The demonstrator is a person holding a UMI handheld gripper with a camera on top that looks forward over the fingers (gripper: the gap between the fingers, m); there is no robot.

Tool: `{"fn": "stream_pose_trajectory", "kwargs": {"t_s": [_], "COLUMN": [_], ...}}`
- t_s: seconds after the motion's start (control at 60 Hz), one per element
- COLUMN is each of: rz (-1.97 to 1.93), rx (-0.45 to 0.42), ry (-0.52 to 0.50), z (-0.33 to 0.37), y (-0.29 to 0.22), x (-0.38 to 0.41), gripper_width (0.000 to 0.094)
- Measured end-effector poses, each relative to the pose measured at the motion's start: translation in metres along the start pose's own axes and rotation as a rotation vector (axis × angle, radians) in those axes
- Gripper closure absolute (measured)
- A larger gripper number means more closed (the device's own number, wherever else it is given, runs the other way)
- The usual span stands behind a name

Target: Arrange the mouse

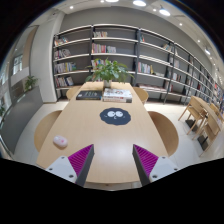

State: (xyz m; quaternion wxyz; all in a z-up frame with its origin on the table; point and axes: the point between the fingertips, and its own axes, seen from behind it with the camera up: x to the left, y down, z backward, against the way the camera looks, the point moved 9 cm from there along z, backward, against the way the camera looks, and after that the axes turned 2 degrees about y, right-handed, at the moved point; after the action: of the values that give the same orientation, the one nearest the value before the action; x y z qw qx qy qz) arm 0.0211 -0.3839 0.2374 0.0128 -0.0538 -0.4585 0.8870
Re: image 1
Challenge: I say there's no light wooden chair left near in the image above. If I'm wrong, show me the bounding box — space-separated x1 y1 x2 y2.
34 110 61 151

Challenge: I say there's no light wooden chair right far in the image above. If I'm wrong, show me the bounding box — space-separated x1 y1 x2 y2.
134 87 149 104

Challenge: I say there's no light wooden chair right near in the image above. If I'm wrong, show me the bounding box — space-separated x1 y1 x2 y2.
148 111 179 156

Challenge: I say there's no light wooden chair left far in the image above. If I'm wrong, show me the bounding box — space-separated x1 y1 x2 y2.
66 86 80 100

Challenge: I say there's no green potted plant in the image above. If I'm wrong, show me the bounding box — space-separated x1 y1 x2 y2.
85 58 133 88

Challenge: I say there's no light wooden chair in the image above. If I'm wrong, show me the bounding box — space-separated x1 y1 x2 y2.
66 86 80 100
34 110 61 151
134 87 149 104
148 111 179 156

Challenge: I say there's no stack of white books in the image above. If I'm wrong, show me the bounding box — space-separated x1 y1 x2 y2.
103 88 132 103

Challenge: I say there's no large grey bookshelf with books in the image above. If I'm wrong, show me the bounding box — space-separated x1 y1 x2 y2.
53 24 223 104

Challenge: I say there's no wooden side table right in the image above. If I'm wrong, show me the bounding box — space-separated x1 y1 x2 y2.
191 96 222 131

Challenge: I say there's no small green plant left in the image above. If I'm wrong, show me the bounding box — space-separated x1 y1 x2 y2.
25 76 38 91

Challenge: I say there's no white pink computer mouse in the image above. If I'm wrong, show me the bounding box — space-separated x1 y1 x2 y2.
53 135 68 148

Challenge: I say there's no black book on table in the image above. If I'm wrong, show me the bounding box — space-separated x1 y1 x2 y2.
76 90 102 100

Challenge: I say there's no dark round cartoon mouse pad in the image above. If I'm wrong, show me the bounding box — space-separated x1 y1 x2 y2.
100 107 131 126

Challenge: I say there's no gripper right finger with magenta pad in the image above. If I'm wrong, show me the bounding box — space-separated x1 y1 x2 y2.
132 144 179 186

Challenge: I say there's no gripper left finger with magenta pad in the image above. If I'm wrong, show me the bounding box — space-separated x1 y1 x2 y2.
46 144 94 187

